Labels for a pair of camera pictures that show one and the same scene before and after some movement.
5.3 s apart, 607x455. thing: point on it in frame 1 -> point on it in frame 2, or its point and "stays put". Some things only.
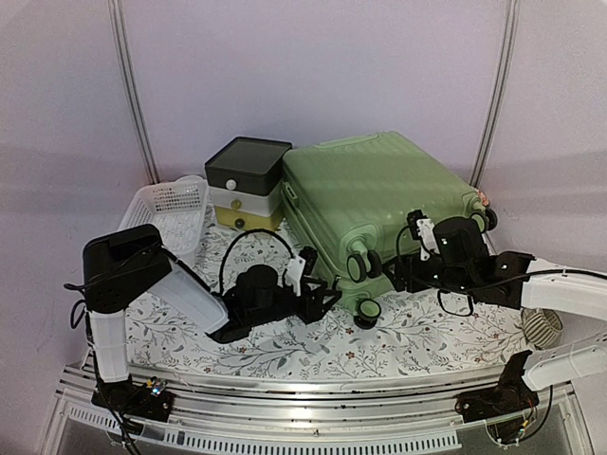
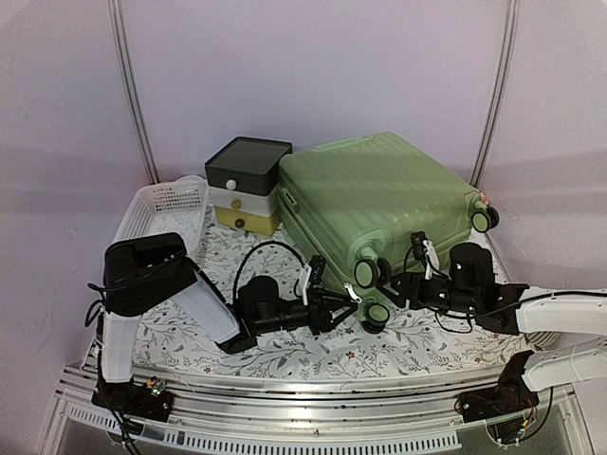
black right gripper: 407,269 -> 405,290
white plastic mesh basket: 176,209 stays put
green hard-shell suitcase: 349,197 stays put
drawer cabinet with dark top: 245,182 stays put
